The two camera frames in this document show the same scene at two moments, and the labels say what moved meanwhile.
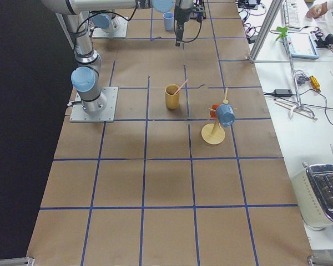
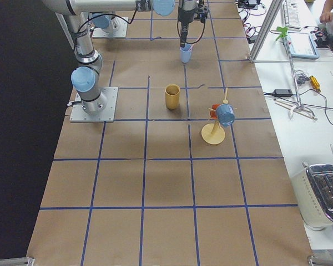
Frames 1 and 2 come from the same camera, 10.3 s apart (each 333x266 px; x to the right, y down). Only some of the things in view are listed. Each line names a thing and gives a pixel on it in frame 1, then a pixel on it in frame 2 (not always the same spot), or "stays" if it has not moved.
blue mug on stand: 226,114 stays
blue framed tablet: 301,45 stays
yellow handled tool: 315,83 stays
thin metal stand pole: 299,105 stays
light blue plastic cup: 168,21 → 186,52
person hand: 317,10 → 326,15
